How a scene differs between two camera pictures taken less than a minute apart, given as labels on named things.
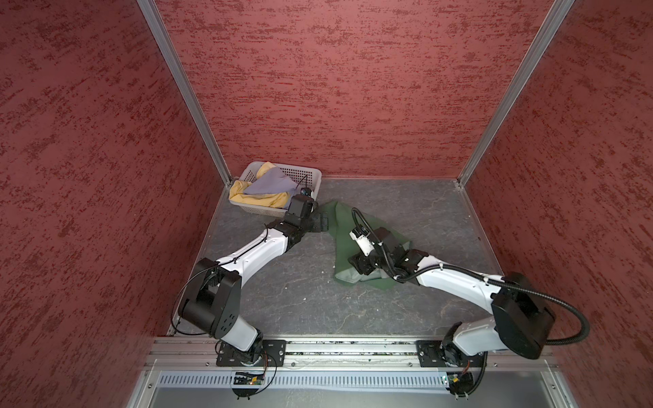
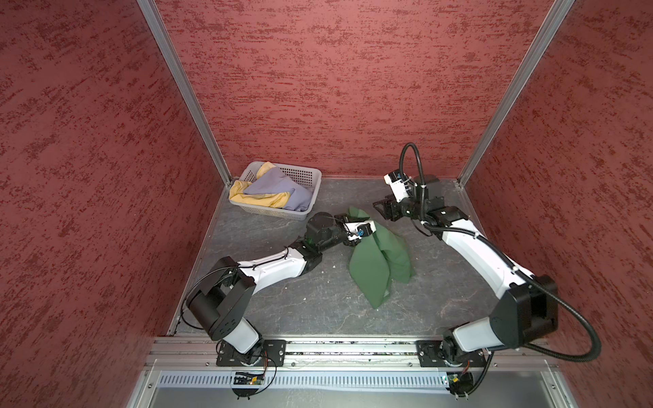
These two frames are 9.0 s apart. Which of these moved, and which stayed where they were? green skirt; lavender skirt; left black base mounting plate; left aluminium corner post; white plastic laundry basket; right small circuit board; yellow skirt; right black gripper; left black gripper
Moved: right black gripper; green skirt; left black gripper
Stayed: left black base mounting plate; lavender skirt; white plastic laundry basket; right small circuit board; yellow skirt; left aluminium corner post
